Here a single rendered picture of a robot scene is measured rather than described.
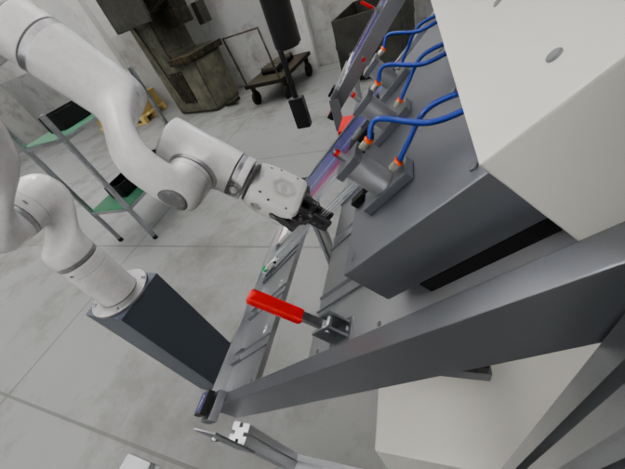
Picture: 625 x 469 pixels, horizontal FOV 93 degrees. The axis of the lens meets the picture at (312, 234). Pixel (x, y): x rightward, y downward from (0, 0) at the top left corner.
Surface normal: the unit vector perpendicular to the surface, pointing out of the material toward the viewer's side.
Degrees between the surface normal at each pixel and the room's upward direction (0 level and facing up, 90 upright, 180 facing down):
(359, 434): 0
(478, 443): 0
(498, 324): 90
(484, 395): 0
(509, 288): 42
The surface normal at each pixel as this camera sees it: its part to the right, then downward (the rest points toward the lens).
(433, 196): -0.84, -0.47
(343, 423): -0.29, -0.69
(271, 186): 0.40, -0.45
